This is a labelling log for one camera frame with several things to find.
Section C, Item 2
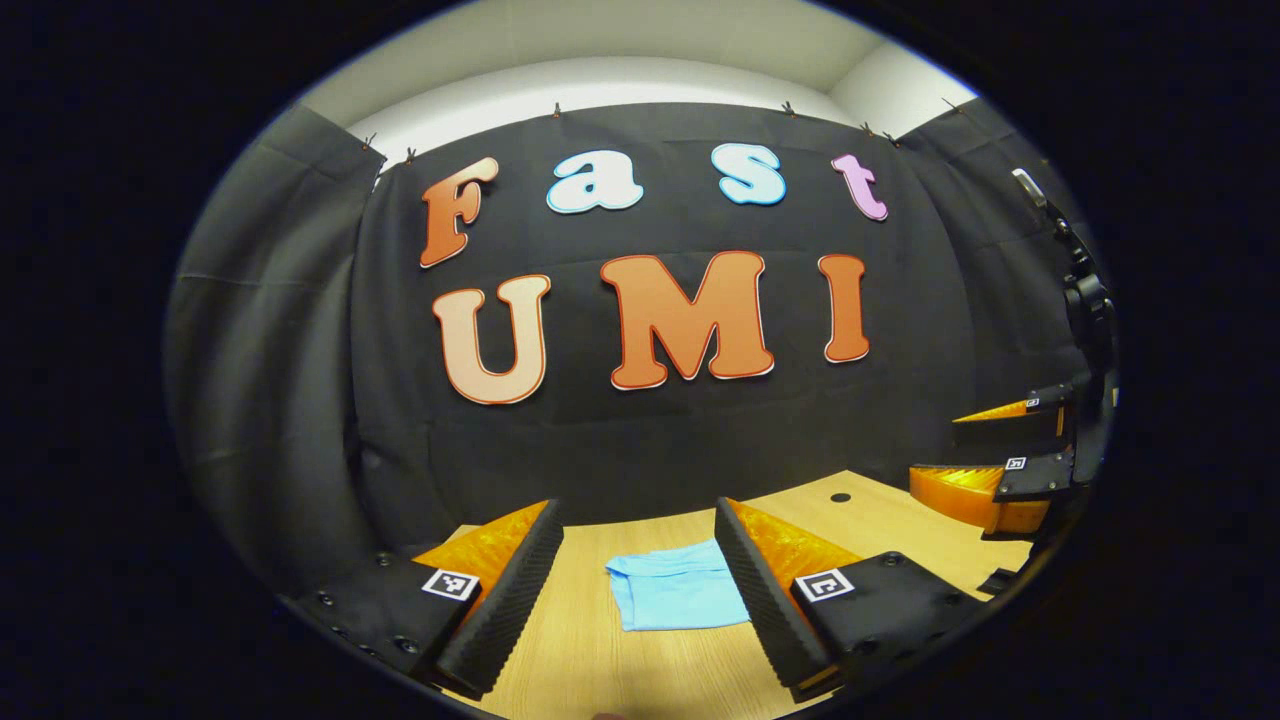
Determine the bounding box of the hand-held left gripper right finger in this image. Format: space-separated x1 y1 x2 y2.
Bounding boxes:
713 496 991 703

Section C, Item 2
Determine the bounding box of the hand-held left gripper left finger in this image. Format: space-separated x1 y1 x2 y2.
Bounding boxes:
290 499 566 699

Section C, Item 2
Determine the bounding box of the black backdrop cloth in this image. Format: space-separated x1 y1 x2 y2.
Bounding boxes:
165 100 1111 601

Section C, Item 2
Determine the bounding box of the light blue T-shirt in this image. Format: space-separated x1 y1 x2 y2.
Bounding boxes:
606 540 751 633

